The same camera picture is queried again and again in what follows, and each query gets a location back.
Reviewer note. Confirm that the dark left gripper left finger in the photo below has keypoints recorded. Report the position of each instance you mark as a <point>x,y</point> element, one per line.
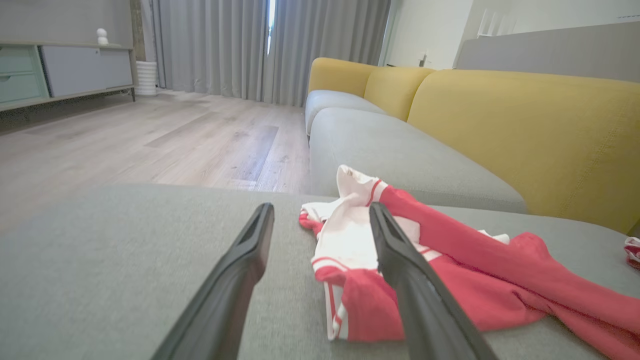
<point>230,290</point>

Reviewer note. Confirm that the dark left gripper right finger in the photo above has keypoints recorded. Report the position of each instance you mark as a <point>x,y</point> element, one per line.
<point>420,300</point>

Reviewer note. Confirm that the red jersey with white sleeves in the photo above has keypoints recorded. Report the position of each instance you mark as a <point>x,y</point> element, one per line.
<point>500,270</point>

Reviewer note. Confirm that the red shorts with white stripe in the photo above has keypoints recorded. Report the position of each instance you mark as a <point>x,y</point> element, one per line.
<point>634,252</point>

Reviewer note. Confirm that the grey sofa seat cushion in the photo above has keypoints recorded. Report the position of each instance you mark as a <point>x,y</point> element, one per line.
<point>330,100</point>
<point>400,155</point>

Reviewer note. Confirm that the yellow sofa back cushion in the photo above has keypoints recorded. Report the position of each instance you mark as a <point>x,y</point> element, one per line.
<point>395,90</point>
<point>540,135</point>

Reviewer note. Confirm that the white ribbed plant pot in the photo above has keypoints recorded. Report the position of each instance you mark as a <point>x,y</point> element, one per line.
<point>146,77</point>

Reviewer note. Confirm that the grey pleated curtain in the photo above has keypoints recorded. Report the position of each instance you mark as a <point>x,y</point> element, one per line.
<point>325,40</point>
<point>210,45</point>

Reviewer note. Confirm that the low grey tv cabinet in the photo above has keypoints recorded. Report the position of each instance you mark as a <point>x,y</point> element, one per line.
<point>85,70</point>

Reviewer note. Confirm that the bright window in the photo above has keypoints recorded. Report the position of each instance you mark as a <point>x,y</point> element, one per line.
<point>270,20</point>

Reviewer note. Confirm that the small white figurine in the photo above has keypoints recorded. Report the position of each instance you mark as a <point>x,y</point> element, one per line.
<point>102,37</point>

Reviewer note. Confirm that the grey partition panel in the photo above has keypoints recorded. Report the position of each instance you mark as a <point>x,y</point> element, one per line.
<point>560,50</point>

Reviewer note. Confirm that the white slatted fixture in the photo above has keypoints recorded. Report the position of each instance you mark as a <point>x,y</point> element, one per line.
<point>497,22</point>

